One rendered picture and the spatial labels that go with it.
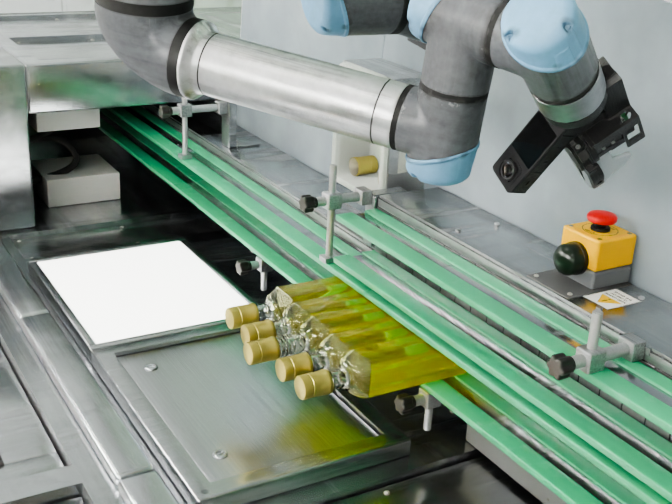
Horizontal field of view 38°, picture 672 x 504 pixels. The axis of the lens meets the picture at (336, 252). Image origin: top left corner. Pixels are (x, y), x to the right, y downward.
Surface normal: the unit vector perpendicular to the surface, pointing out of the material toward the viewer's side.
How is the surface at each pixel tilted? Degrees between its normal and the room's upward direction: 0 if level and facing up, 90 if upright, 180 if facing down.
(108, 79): 90
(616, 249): 90
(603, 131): 45
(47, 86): 90
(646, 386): 90
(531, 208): 0
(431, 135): 37
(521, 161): 12
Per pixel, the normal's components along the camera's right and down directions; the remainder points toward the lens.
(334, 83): -0.19, -0.32
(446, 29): -0.66, 0.31
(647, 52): -0.86, 0.14
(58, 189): 0.50, 0.35
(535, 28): -0.40, -0.34
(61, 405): 0.05, -0.93
